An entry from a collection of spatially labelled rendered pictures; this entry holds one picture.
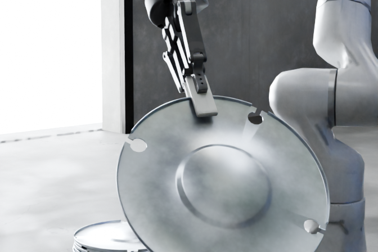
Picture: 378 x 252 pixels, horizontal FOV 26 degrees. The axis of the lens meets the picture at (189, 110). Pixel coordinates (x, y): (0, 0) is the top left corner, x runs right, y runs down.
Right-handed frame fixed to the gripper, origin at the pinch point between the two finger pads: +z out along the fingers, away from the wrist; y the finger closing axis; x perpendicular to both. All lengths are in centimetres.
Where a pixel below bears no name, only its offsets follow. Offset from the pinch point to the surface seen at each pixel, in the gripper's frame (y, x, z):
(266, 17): -392, 244, -367
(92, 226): -111, 4, -40
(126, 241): -99, 9, -29
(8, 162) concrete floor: -338, 8, -211
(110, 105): -398, 94, -291
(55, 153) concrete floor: -353, 40, -223
